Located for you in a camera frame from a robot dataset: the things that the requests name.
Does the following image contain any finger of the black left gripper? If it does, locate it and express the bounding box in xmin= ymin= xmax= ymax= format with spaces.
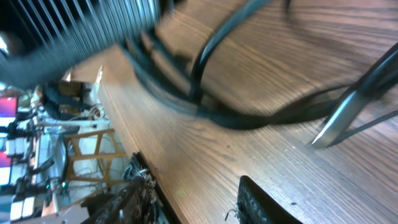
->
xmin=1 ymin=0 xmax=162 ymax=89

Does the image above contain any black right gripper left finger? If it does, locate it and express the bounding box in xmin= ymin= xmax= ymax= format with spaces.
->
xmin=81 ymin=177 xmax=157 ymax=224

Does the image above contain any wooden stand in background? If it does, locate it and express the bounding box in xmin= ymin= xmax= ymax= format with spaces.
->
xmin=64 ymin=129 xmax=127 ymax=187

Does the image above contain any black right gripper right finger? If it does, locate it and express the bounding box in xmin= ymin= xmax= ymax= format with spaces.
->
xmin=225 ymin=175 xmax=302 ymax=224

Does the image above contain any black cable bundle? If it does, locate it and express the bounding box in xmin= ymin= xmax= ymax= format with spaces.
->
xmin=121 ymin=0 xmax=398 ymax=150

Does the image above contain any red monitor screen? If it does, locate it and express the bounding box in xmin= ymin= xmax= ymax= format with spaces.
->
xmin=0 ymin=96 xmax=18 ymax=118

